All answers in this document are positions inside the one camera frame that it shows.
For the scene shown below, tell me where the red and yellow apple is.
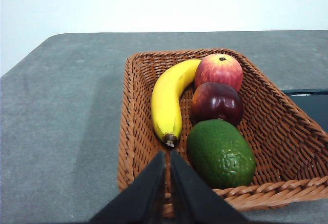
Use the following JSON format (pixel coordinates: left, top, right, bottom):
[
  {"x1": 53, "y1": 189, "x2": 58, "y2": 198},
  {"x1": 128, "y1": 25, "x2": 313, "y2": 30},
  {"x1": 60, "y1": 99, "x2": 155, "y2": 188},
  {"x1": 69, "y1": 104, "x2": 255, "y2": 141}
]
[{"x1": 194, "y1": 54, "x2": 243, "y2": 93}]

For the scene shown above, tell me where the green avocado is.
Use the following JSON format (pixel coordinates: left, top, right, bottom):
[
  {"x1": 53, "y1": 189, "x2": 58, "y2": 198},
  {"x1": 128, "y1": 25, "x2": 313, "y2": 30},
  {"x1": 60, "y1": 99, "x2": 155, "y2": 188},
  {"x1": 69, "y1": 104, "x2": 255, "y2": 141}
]
[{"x1": 187, "y1": 118, "x2": 257, "y2": 190}]

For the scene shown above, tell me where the dark red plum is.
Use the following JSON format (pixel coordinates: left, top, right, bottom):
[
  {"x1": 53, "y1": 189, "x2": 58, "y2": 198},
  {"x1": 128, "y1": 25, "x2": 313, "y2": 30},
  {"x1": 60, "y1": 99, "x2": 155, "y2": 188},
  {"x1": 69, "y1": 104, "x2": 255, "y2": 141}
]
[{"x1": 191, "y1": 82, "x2": 244, "y2": 127}]

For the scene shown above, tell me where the brown wicker basket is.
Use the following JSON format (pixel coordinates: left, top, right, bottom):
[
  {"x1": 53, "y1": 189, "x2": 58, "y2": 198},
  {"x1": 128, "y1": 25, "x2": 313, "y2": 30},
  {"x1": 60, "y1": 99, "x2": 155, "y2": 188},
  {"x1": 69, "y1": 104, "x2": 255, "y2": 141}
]
[{"x1": 117, "y1": 48, "x2": 328, "y2": 218}]

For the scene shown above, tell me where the yellow banana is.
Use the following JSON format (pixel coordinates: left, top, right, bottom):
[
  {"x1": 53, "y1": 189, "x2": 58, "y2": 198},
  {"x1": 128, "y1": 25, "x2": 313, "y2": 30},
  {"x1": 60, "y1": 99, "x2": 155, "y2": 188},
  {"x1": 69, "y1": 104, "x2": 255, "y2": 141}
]
[{"x1": 150, "y1": 58, "x2": 203, "y2": 148}]

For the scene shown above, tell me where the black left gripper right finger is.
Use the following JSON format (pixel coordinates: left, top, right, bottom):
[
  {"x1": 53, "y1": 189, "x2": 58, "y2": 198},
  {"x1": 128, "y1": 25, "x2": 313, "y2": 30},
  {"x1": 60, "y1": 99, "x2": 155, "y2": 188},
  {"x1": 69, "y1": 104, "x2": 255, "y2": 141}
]
[{"x1": 170, "y1": 150, "x2": 250, "y2": 224}]

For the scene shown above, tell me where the dark green rectangular tray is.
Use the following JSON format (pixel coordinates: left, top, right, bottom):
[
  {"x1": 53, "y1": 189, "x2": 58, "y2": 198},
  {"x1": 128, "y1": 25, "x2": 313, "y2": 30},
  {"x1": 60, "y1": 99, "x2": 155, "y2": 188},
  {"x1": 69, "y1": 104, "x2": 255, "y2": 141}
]
[{"x1": 281, "y1": 88, "x2": 328, "y2": 134}]

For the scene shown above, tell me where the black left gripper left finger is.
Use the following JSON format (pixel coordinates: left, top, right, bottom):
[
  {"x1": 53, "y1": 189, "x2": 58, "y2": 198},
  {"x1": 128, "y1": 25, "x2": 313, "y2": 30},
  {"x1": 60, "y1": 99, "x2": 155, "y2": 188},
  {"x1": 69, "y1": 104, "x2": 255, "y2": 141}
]
[{"x1": 89, "y1": 151, "x2": 167, "y2": 224}]

